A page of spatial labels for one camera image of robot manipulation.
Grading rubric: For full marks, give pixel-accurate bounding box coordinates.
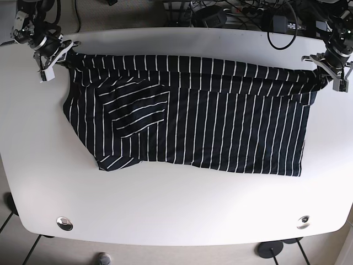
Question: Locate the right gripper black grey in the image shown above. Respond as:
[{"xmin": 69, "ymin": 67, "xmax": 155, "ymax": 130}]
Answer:
[{"xmin": 33, "ymin": 34, "xmax": 80, "ymax": 75}]

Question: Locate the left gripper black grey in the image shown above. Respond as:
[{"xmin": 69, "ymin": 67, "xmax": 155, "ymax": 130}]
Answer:
[{"xmin": 301, "ymin": 46, "xmax": 352, "ymax": 81}]

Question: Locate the navy white striped T-shirt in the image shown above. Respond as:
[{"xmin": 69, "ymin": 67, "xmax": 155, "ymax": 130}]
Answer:
[{"xmin": 63, "ymin": 54, "xmax": 318, "ymax": 176}]

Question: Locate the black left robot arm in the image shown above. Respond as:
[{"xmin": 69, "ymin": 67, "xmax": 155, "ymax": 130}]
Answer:
[{"xmin": 294, "ymin": 1, "xmax": 352, "ymax": 92}]

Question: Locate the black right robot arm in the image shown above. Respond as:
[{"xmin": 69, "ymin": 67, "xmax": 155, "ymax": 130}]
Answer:
[{"xmin": 11, "ymin": 1, "xmax": 81, "ymax": 82}]

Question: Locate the black box under table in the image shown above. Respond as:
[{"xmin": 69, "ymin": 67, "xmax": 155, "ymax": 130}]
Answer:
[{"xmin": 191, "ymin": 6, "xmax": 227, "ymax": 28}]

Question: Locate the right silver table grommet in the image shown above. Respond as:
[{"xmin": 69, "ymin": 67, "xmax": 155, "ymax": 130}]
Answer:
[{"xmin": 296, "ymin": 215, "xmax": 311, "ymax": 230}]

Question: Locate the silver table grommet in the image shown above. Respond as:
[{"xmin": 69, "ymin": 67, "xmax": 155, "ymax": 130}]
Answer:
[
  {"xmin": 296, "ymin": 215, "xmax": 311, "ymax": 230},
  {"xmin": 56, "ymin": 216, "xmax": 73, "ymax": 231}
]

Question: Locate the left silver table grommet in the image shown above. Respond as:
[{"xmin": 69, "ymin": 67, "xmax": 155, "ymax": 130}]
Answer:
[{"xmin": 56, "ymin": 216, "xmax": 73, "ymax": 231}]

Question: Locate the black round stand base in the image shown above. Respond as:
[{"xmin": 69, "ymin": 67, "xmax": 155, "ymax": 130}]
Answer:
[{"xmin": 256, "ymin": 241, "xmax": 284, "ymax": 259}]

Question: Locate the grey shoe on floor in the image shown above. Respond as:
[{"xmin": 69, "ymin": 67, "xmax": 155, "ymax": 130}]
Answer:
[{"xmin": 97, "ymin": 253, "xmax": 112, "ymax": 265}]

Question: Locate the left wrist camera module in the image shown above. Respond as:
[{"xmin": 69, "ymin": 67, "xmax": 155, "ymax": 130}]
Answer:
[{"xmin": 333, "ymin": 78, "xmax": 349, "ymax": 92}]

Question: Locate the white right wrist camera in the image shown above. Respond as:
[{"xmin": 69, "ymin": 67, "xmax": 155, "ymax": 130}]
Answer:
[{"xmin": 39, "ymin": 68, "xmax": 55, "ymax": 83}]

